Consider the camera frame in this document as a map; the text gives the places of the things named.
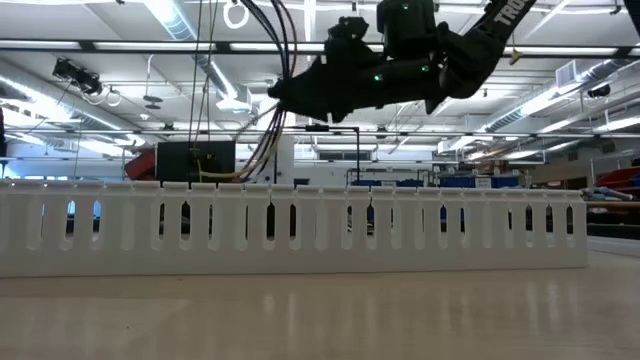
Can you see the black ceiling device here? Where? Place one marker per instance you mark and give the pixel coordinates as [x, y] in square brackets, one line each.
[77, 75]
[599, 91]

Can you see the grey rolled mat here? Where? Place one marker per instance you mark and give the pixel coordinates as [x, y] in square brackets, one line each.
[610, 192]

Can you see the silver ceiling duct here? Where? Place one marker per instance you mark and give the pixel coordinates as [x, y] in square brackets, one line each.
[215, 75]
[20, 75]
[590, 80]

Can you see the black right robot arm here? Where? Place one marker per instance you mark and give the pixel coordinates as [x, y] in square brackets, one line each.
[475, 55]

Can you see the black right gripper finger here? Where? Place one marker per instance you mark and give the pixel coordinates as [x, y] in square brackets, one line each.
[300, 97]

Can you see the blue storage bin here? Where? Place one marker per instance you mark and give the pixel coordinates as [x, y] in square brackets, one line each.
[506, 182]
[456, 182]
[365, 183]

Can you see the black display panel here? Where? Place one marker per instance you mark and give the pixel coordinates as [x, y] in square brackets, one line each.
[175, 162]

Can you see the wooden workbench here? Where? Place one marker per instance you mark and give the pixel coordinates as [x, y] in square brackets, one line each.
[615, 204]

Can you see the ceiling light strip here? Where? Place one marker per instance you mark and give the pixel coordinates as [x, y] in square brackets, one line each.
[620, 124]
[557, 50]
[260, 47]
[150, 46]
[40, 45]

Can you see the yellow hanging hook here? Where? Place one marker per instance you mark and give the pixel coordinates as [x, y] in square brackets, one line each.
[514, 56]

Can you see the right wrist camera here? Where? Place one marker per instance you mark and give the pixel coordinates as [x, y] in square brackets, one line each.
[350, 27]

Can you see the red storage bins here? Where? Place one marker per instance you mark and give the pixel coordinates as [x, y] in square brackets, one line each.
[141, 167]

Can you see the black metal rack frame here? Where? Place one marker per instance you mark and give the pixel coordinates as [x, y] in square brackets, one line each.
[358, 150]

